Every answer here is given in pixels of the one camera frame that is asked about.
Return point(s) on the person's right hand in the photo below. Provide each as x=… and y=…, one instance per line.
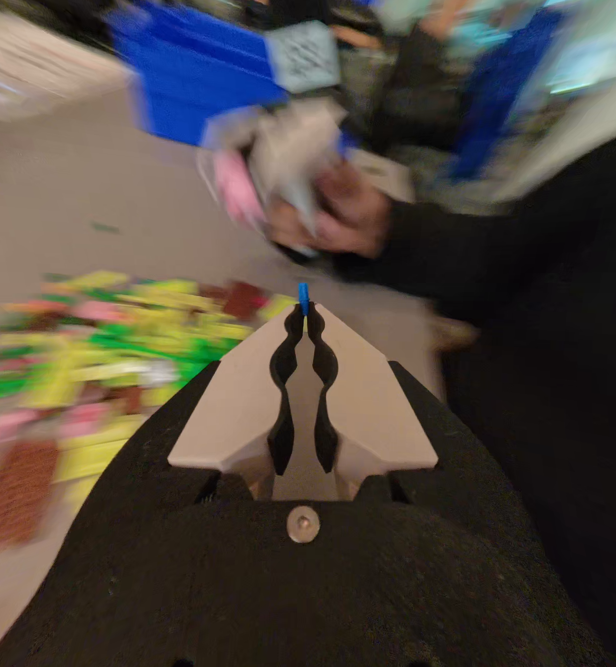
x=360, y=219

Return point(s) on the small green stud piece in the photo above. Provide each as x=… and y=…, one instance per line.
x=105, y=227

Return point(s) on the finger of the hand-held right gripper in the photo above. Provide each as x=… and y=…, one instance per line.
x=229, y=130
x=328, y=135

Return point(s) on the black office chair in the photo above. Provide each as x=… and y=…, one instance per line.
x=422, y=94

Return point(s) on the blue panel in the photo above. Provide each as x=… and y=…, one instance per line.
x=500, y=94

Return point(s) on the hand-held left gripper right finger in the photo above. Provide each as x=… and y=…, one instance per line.
x=375, y=417

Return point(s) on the person's right forearm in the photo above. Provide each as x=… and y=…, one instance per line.
x=469, y=250

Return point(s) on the small blue toy pin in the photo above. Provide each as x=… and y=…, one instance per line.
x=303, y=297

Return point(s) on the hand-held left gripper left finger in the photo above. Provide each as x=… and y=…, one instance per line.
x=235, y=417

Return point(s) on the pink toy cube block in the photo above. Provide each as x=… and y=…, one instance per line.
x=237, y=187

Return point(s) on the pile of toy bricks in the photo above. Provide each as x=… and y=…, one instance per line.
x=78, y=375

